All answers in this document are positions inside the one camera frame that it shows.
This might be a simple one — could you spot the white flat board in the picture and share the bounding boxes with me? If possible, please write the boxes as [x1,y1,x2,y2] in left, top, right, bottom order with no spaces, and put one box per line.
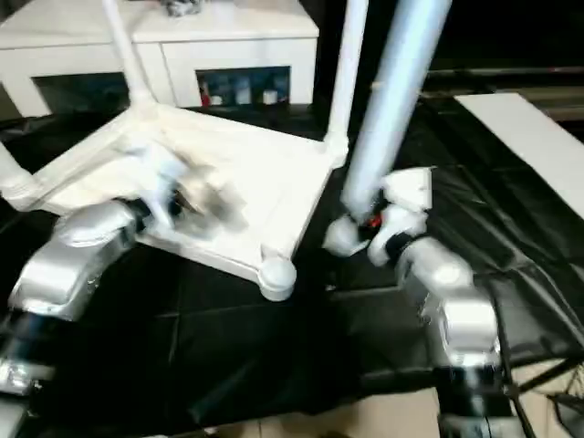
[454,93,584,209]

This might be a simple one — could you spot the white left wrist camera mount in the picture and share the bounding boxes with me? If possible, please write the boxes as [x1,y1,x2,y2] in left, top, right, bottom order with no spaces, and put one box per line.
[127,139,193,234]

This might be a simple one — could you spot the black tripod stand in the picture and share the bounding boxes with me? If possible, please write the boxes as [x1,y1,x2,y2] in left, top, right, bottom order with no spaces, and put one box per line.
[501,355,584,438]

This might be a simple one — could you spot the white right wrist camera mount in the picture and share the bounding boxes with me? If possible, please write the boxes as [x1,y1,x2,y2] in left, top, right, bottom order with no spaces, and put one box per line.
[367,166,434,268]

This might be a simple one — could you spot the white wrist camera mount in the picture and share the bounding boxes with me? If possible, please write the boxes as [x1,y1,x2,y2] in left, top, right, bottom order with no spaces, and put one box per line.
[367,166,434,268]
[127,139,193,234]

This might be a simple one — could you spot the white plastic table top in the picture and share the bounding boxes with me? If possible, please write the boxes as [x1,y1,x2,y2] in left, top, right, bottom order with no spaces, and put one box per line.
[2,102,350,302]

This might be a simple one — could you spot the white sideboard cabinet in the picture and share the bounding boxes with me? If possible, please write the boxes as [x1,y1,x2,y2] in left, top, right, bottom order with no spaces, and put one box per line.
[0,0,320,119]

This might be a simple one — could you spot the black cable bundle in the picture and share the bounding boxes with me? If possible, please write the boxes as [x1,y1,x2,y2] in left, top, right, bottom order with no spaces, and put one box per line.
[162,0,204,17]

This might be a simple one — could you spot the black table mat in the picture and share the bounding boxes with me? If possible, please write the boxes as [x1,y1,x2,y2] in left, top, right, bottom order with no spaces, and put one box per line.
[0,98,584,430]

